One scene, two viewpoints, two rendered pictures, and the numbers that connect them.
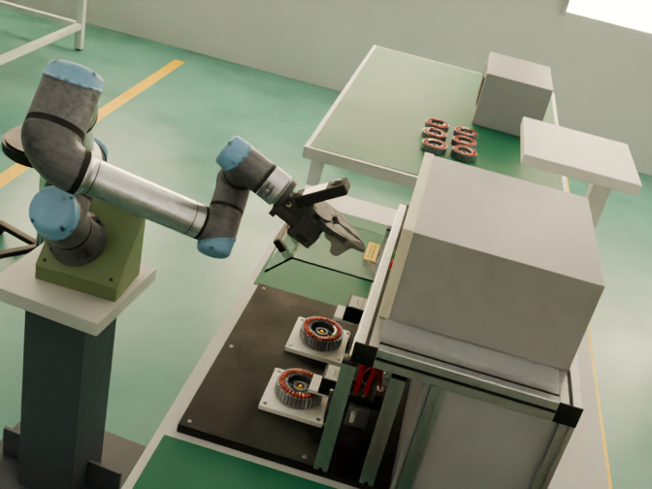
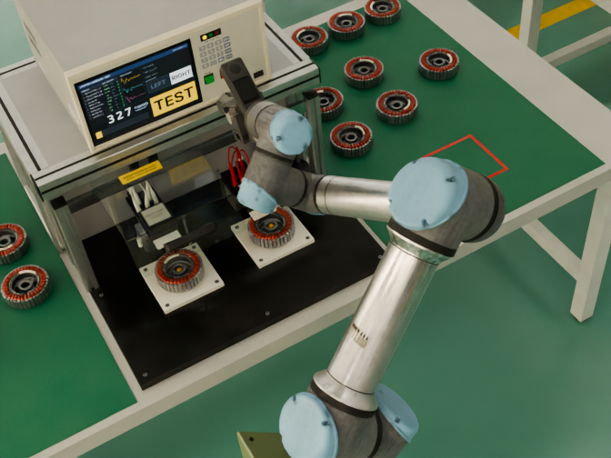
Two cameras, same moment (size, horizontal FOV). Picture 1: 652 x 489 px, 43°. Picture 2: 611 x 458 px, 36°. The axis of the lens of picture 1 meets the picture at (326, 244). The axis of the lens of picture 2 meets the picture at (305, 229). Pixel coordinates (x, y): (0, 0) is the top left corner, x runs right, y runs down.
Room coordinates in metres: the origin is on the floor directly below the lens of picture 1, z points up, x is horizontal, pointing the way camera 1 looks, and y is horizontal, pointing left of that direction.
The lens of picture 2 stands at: (2.24, 1.32, 2.42)
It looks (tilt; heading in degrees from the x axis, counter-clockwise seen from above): 47 degrees down; 239
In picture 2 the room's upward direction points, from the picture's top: 7 degrees counter-clockwise
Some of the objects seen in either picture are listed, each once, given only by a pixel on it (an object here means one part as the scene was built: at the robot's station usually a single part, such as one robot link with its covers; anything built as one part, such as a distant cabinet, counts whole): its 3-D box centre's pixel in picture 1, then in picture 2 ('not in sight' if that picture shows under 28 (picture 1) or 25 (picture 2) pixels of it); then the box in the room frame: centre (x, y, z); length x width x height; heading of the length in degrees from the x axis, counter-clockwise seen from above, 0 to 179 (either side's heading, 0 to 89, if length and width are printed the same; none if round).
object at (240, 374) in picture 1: (313, 374); (225, 255); (1.66, -0.04, 0.76); 0.64 x 0.47 x 0.02; 174
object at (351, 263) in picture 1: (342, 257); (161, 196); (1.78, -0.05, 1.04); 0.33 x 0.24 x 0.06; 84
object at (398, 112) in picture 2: not in sight; (396, 106); (1.02, -0.19, 0.77); 0.11 x 0.11 x 0.04
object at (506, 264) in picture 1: (490, 252); (140, 33); (1.62, -0.35, 1.22); 0.44 x 0.39 x 0.20; 174
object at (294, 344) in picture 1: (319, 341); (181, 276); (1.78, -0.04, 0.78); 0.15 x 0.15 x 0.01; 84
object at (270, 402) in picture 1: (297, 396); (272, 233); (1.54, -0.02, 0.78); 0.15 x 0.15 x 0.01; 84
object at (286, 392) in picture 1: (299, 388); (271, 227); (1.54, -0.02, 0.80); 0.11 x 0.11 x 0.04
